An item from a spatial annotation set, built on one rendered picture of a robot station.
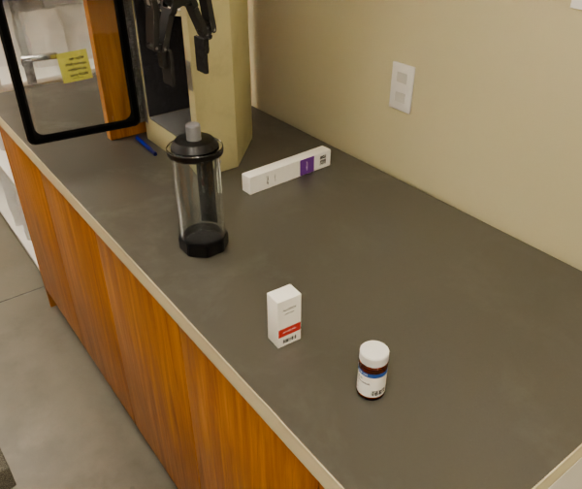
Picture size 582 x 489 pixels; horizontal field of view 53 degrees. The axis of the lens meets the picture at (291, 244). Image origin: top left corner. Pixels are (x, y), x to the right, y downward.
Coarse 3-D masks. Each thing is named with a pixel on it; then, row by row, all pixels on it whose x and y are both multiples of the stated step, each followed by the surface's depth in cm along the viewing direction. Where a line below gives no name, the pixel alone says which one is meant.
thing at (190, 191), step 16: (176, 176) 113; (192, 176) 111; (208, 176) 112; (176, 192) 116; (192, 192) 112; (208, 192) 113; (192, 208) 114; (208, 208) 115; (192, 224) 117; (208, 224) 117; (224, 224) 122; (192, 240) 119; (208, 240) 119
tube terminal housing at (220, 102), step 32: (224, 0) 133; (192, 32) 132; (224, 32) 136; (192, 64) 135; (224, 64) 140; (192, 96) 140; (224, 96) 144; (160, 128) 162; (224, 128) 148; (224, 160) 153
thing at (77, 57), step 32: (32, 0) 140; (64, 0) 143; (96, 0) 146; (32, 32) 143; (64, 32) 146; (96, 32) 150; (64, 64) 150; (96, 64) 154; (32, 96) 150; (64, 96) 154; (96, 96) 158; (128, 96) 162; (64, 128) 158
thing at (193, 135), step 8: (192, 128) 109; (200, 128) 110; (184, 136) 112; (192, 136) 110; (200, 136) 111; (208, 136) 112; (176, 144) 110; (184, 144) 109; (192, 144) 109; (200, 144) 109; (208, 144) 110; (216, 144) 112; (176, 152) 109; (184, 152) 108; (192, 152) 108; (200, 152) 109; (208, 152) 109
